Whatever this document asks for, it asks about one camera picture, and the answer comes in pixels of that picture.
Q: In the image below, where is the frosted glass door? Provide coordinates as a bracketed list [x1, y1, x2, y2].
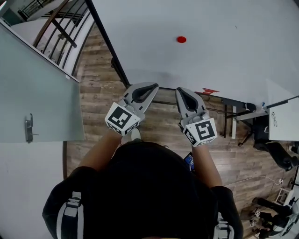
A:
[0, 20, 85, 143]

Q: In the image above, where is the metal door handle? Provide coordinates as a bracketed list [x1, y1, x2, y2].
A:
[24, 113, 40, 144]

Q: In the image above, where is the red striped sticker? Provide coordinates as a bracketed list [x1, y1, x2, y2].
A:
[196, 87, 220, 96]

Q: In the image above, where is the person's black shirt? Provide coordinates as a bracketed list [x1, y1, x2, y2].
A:
[42, 139, 243, 239]

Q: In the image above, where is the white desk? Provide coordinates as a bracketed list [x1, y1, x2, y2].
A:
[268, 97, 299, 142]

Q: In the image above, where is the person's white left shoe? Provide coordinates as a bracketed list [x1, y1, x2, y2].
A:
[130, 128, 142, 141]

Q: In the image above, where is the grey right shoulder strap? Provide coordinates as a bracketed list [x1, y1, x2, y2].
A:
[214, 212, 235, 239]

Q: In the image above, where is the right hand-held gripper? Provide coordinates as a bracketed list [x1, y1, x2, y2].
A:
[175, 87, 218, 148]

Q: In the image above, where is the black stair railing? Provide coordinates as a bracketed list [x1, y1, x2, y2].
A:
[17, 0, 95, 77]

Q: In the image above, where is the white rack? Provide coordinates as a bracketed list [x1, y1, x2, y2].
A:
[277, 188, 295, 206]

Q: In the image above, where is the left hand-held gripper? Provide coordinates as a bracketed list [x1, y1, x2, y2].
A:
[104, 82, 160, 136]

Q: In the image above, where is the person's right forearm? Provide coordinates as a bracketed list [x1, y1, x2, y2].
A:
[192, 144, 223, 189]

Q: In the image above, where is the blue device at waist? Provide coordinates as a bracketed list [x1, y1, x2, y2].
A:
[183, 152, 196, 172]

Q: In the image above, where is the black office chair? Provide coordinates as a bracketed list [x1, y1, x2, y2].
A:
[238, 112, 299, 172]

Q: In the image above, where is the grey left shoulder strap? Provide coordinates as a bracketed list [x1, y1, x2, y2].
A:
[57, 191, 82, 239]

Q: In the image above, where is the grey shoulder strap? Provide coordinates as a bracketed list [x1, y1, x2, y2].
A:
[57, 191, 82, 239]
[214, 212, 235, 239]

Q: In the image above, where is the person's left forearm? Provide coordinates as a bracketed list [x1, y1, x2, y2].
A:
[78, 132, 123, 170]

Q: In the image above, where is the white table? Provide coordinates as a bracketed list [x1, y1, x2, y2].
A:
[84, 0, 299, 140]

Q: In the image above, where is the white floor cable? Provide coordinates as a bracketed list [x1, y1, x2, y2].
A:
[224, 176, 285, 187]

